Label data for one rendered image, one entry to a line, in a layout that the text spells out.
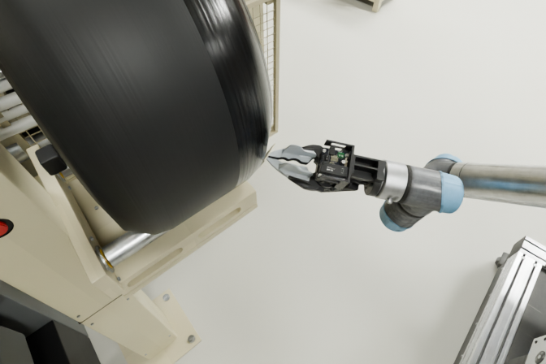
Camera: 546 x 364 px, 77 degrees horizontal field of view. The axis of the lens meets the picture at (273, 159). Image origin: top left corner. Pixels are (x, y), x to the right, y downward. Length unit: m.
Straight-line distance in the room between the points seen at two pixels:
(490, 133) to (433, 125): 0.34
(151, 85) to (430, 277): 1.58
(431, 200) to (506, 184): 0.14
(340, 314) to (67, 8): 1.47
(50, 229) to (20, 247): 0.05
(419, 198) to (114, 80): 0.53
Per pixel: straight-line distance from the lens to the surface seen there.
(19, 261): 0.78
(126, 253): 0.75
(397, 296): 1.71
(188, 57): 0.42
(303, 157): 0.66
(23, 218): 0.70
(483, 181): 0.77
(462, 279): 1.85
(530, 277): 1.74
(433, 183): 0.68
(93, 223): 0.95
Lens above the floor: 1.55
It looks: 52 degrees down
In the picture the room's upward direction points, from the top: straight up
